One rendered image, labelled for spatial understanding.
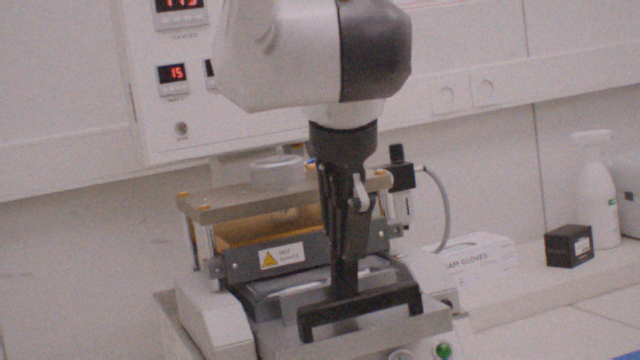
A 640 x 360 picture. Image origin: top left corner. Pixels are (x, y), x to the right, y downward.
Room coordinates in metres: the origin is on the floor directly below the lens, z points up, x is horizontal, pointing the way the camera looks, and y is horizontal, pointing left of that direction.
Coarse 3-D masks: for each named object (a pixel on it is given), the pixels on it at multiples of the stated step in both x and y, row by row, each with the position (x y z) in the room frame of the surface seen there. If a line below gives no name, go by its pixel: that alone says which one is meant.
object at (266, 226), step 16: (304, 208) 1.25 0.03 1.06; (320, 208) 1.23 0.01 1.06; (224, 224) 1.21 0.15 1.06; (240, 224) 1.19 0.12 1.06; (256, 224) 1.18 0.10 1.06; (272, 224) 1.16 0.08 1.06; (288, 224) 1.14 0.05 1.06; (304, 224) 1.13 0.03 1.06; (320, 224) 1.11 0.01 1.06; (224, 240) 1.10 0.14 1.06; (240, 240) 1.08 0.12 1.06; (256, 240) 1.08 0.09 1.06
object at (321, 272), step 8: (368, 256) 1.12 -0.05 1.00; (376, 256) 1.11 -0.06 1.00; (360, 264) 1.08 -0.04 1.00; (368, 264) 1.07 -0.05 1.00; (376, 264) 1.07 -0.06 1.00; (304, 272) 1.08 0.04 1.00; (312, 272) 1.08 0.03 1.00; (320, 272) 1.07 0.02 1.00; (328, 272) 1.06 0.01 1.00; (264, 280) 1.07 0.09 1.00; (272, 280) 1.06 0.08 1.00; (280, 280) 1.06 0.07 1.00; (288, 280) 1.05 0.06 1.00; (296, 280) 1.05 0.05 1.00; (304, 280) 1.04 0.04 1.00; (312, 280) 1.04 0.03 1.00; (256, 288) 1.04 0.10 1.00; (264, 288) 1.03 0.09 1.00; (272, 288) 1.03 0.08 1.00
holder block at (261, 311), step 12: (396, 276) 1.06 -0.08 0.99; (228, 288) 1.13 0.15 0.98; (240, 288) 1.08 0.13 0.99; (240, 300) 1.06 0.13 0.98; (252, 300) 1.02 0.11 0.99; (264, 300) 1.01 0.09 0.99; (276, 300) 1.01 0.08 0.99; (252, 312) 1.01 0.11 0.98; (264, 312) 1.00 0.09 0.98; (276, 312) 1.01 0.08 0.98
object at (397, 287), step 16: (384, 288) 0.94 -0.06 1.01; (400, 288) 0.94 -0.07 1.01; (416, 288) 0.94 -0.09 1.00; (320, 304) 0.91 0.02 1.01; (336, 304) 0.91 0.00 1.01; (352, 304) 0.92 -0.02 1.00; (368, 304) 0.92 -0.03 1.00; (384, 304) 0.93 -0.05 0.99; (400, 304) 0.94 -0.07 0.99; (416, 304) 0.94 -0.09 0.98; (304, 320) 0.90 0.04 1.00; (320, 320) 0.90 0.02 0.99; (336, 320) 0.91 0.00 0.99; (304, 336) 0.90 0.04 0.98
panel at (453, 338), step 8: (456, 328) 1.03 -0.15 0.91; (432, 336) 1.02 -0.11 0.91; (440, 336) 1.02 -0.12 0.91; (448, 336) 1.03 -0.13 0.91; (456, 336) 1.03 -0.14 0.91; (408, 344) 1.01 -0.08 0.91; (416, 344) 1.01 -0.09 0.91; (424, 344) 1.01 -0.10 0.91; (432, 344) 1.02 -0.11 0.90; (456, 344) 1.02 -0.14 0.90; (376, 352) 1.00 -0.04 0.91; (384, 352) 1.00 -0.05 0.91; (416, 352) 1.01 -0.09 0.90; (424, 352) 1.01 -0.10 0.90; (432, 352) 1.01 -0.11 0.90; (456, 352) 1.02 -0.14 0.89; (464, 352) 1.02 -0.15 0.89
